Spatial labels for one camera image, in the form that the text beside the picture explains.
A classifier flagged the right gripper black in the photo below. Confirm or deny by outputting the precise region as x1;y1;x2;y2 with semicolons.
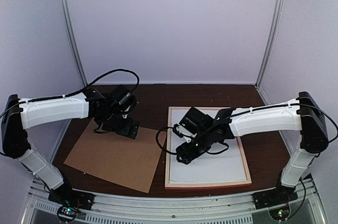
176;129;214;164

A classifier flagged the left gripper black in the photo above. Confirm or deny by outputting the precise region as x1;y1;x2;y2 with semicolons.
98;110;139;139

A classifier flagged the dalmatian dog photo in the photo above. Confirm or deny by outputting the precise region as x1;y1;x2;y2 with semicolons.
168;108;248;184

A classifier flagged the brown backing board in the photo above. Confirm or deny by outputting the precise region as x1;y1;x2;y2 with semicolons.
64;121;162;193

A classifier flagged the pink wooden picture frame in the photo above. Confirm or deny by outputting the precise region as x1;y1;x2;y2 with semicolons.
164;106;251;189

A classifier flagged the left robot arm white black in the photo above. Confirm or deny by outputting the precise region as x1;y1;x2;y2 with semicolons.
1;85;139;205

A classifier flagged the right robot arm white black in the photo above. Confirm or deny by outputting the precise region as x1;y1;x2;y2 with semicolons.
174;91;329;204

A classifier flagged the left circuit board with leds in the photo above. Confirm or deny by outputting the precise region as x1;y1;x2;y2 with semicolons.
57;206;80;222

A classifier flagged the circuit board with leds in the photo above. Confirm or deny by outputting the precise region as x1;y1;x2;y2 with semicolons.
268;206;290;221
57;206;80;222

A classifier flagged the right circuit board with leds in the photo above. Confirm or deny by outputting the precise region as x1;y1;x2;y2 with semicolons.
268;206;290;221

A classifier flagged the right black cable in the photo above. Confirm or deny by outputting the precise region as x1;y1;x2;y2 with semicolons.
155;105;338;209

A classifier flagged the black cable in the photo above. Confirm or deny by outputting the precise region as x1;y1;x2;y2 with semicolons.
0;69;140;119
155;105;338;209

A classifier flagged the left black cable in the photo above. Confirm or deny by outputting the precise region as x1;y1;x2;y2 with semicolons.
0;69;140;119

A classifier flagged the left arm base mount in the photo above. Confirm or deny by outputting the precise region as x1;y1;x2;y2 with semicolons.
48;178;95;210

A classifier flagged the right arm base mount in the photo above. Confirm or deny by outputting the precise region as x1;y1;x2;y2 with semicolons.
252;185;298;209

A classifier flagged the left aluminium corner post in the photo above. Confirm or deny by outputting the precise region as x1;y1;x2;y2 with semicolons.
60;0;88;86

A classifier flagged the aluminium corner post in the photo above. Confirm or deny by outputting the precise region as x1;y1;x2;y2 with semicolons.
60;0;88;86
255;0;284;89

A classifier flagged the right aluminium corner post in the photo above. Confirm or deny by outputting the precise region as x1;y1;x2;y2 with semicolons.
255;0;284;89

